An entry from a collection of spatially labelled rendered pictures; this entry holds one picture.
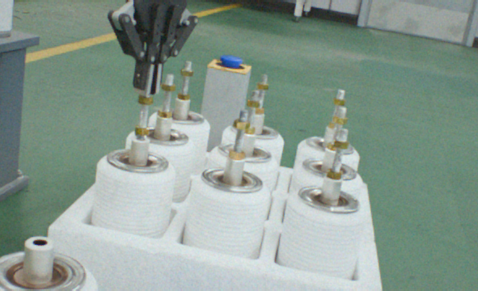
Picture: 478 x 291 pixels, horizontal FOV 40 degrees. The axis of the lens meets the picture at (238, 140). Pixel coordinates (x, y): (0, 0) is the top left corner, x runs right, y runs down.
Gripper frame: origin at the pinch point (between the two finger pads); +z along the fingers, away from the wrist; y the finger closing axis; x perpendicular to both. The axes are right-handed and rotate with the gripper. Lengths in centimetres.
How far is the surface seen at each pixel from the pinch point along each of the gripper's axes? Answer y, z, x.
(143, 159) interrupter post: -0.2, 9.9, -1.1
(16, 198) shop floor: 15, 36, 45
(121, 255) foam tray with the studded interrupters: -6.0, 19.3, -5.0
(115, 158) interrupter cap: -2.3, 10.3, 1.5
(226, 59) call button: 35.7, 3.0, 15.9
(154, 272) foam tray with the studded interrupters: -4.0, 20.6, -8.5
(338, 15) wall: 472, 31, 230
